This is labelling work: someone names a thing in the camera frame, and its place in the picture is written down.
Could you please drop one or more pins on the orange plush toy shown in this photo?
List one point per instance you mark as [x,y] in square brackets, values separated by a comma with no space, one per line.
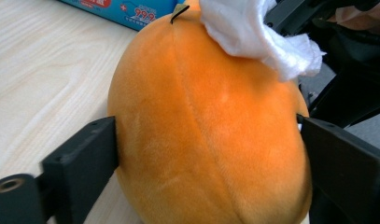
[209,130]

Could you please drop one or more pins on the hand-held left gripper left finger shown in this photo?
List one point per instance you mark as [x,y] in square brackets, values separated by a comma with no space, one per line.
[81,165]

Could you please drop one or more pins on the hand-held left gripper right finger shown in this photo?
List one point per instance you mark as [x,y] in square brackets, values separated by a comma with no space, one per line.
[349,174]

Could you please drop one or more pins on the blue wet wipe pack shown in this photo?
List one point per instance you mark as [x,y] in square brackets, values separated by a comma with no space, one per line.
[131,11]

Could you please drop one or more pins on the white wet wipe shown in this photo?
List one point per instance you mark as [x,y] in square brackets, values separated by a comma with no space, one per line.
[250,31]

